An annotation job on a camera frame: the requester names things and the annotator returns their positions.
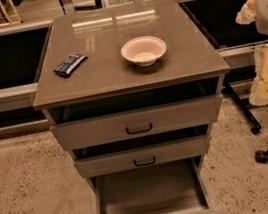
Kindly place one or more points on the grey middle drawer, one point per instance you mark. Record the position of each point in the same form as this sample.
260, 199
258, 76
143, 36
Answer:
143, 151

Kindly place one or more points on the white paper bowl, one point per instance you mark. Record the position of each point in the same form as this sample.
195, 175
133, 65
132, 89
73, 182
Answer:
144, 51

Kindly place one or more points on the grey drawer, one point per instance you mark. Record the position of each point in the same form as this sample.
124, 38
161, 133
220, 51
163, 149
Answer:
143, 151
138, 114
170, 188

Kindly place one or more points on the grey top drawer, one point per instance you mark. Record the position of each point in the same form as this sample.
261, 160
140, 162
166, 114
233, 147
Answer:
138, 114

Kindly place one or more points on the blue snack packet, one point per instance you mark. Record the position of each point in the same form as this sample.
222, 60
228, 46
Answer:
66, 68

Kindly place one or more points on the black table leg frame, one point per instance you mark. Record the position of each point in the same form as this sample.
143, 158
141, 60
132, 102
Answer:
255, 125

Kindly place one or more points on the grey drawer cabinet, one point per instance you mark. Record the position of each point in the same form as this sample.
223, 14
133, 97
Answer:
100, 35

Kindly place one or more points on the grey bottom drawer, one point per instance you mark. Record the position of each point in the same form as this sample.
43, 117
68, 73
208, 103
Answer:
170, 188

